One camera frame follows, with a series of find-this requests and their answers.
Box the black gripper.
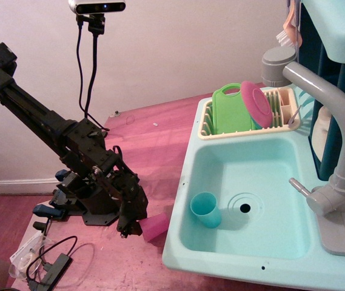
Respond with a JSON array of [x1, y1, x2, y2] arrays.
[[111, 171, 148, 238]]

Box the pink plastic cup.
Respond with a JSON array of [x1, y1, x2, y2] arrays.
[[139, 212, 169, 242]]

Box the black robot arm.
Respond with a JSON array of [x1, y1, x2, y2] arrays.
[[0, 42, 148, 238]]

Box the teal plastic cup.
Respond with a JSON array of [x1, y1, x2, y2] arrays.
[[190, 192, 222, 229]]

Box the teal toy sink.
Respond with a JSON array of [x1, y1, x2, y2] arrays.
[[162, 86, 345, 290]]

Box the blue table clamp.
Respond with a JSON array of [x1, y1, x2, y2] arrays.
[[32, 204, 65, 221]]

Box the black usb hub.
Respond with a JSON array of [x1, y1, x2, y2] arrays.
[[28, 253, 73, 291]]

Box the clear plastic bag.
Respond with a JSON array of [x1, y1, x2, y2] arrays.
[[8, 232, 53, 280]]

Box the green cutting board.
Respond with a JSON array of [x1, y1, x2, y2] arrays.
[[212, 83, 253, 135]]

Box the teal plate behind pink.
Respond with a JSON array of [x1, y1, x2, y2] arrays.
[[251, 118, 263, 130]]

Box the pink plastic plate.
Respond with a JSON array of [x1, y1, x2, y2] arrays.
[[241, 81, 272, 129]]

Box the purple toy utensil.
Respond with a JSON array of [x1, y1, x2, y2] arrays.
[[288, 105, 301, 127]]

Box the cream dish rack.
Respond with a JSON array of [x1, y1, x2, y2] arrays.
[[198, 87, 301, 140]]

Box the grey toy faucet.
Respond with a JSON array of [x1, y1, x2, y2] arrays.
[[262, 47, 345, 256]]

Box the white dish brush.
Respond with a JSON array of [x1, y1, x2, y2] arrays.
[[276, 26, 296, 47]]

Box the black camera cable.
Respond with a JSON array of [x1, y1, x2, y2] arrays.
[[75, 15, 111, 132]]

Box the silver depth camera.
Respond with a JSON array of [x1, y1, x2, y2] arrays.
[[68, 0, 126, 15]]

